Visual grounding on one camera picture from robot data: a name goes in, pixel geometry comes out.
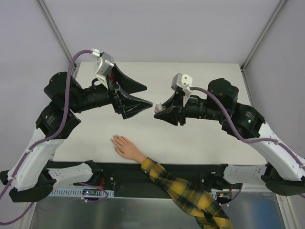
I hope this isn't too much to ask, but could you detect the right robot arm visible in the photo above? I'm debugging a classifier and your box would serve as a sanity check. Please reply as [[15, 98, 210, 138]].
[[154, 74, 305, 196]]

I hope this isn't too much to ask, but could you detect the left aluminium frame post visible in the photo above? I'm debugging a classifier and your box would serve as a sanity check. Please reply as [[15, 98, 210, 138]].
[[35, 0, 72, 62]]

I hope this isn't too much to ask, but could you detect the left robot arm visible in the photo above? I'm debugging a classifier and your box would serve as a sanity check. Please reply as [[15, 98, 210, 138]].
[[0, 65, 152, 203]]

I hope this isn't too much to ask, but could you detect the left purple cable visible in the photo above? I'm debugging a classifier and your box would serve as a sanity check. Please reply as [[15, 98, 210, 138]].
[[0, 49, 96, 225]]

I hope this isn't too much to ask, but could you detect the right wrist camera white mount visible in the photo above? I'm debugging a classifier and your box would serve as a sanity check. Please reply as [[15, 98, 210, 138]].
[[171, 73, 193, 107]]

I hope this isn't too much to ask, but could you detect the green circuit board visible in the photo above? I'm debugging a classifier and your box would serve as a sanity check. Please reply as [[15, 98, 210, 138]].
[[82, 189, 102, 196]]

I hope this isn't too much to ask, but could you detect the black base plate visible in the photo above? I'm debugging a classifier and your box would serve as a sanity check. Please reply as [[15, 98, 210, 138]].
[[61, 161, 262, 198]]

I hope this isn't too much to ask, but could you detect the right aluminium frame post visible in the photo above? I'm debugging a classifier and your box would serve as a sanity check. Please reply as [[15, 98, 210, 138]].
[[240, 0, 289, 72]]

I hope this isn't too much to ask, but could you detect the yellow plaid sleeve forearm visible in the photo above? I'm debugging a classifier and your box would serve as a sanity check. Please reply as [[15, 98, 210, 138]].
[[141, 158, 233, 229]]

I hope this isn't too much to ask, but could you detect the glitter nail polish bottle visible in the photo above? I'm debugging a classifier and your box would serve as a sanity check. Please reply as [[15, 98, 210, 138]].
[[154, 106, 166, 114]]

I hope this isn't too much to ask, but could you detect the mannequin hand with painted nails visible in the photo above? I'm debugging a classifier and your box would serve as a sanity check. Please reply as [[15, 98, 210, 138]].
[[111, 135, 147, 164]]

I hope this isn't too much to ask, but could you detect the aluminium frame post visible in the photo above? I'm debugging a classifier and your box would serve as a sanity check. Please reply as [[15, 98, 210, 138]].
[[240, 0, 289, 72], [35, 0, 72, 62]]

